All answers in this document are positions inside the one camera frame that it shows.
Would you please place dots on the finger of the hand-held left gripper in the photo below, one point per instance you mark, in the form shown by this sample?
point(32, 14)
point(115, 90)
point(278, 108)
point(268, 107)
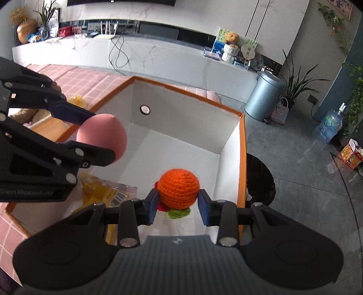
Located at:
point(71, 113)
point(96, 157)

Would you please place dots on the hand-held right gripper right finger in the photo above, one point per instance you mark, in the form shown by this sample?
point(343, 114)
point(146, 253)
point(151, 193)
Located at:
point(204, 210)

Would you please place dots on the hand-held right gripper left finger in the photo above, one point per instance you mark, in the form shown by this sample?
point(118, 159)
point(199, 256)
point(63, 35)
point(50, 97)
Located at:
point(151, 208)

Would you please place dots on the pink soft ball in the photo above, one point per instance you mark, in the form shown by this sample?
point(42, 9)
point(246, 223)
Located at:
point(107, 130)

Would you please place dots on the orange crochet ball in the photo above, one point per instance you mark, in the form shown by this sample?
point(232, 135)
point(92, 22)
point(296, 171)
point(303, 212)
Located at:
point(177, 187)

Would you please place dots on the beige plush toy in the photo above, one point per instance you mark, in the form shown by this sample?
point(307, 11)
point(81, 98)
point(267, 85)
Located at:
point(24, 117)

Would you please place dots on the orange white cardboard box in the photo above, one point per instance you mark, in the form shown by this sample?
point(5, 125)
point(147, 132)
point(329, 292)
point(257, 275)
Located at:
point(175, 119)

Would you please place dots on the yellow plush toy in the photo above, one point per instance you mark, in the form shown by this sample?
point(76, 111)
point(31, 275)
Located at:
point(76, 101)

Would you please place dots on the red green crochet toy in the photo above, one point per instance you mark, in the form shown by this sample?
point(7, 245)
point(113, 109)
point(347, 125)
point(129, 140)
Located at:
point(178, 214)

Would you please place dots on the pink checked tablecloth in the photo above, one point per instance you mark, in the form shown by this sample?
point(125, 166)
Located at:
point(85, 82)

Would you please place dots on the yellow snack packet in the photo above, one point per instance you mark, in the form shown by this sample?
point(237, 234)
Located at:
point(96, 193)

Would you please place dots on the blue snack bag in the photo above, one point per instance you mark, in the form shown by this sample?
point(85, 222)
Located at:
point(34, 37)

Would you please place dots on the white router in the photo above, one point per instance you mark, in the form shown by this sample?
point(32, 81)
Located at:
point(105, 33)

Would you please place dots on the brown vase with dried plants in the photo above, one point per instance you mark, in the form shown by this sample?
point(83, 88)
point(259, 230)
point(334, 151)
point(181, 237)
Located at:
point(27, 30)

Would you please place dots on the green plant in glass vase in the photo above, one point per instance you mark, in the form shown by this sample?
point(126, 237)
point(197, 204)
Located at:
point(46, 19)

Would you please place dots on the white marble tv cabinet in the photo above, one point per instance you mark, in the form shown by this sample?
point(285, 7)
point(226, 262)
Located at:
point(170, 56)

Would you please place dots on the black television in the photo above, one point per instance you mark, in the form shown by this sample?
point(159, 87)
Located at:
point(119, 2)

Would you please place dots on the woven basket bag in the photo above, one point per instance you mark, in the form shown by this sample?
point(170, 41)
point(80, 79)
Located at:
point(280, 113)

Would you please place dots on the grey pedal trash can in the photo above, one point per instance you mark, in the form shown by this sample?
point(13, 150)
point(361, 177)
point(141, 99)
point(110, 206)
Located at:
point(263, 96)

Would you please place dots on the blue water bottle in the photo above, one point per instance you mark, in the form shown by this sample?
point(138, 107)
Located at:
point(329, 124)

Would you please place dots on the glass decorative plate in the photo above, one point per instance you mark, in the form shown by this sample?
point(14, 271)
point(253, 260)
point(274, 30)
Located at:
point(258, 63)

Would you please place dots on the long-leaf potted plant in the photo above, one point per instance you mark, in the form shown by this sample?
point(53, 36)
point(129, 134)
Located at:
point(296, 82)

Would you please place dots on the white knitted pot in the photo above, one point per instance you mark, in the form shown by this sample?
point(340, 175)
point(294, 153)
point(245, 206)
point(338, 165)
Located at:
point(229, 53)

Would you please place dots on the round hand fan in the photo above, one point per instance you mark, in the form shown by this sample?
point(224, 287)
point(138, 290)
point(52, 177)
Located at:
point(248, 51)

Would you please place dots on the green bamboo painting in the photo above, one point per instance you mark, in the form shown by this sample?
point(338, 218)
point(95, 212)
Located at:
point(219, 39)

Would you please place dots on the brown teddy bear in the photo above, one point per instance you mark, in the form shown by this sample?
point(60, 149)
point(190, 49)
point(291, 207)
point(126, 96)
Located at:
point(232, 38)

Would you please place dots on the hanging pothos plant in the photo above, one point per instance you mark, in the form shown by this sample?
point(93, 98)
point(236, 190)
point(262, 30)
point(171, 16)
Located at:
point(356, 105)

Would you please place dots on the climbing vine plant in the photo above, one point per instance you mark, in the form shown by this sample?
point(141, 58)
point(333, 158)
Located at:
point(330, 15)

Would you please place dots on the wall socket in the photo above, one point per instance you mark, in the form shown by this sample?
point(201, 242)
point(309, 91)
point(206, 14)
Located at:
point(312, 99)

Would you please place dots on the framed wall picture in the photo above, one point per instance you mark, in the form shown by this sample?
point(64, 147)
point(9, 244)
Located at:
point(343, 8)

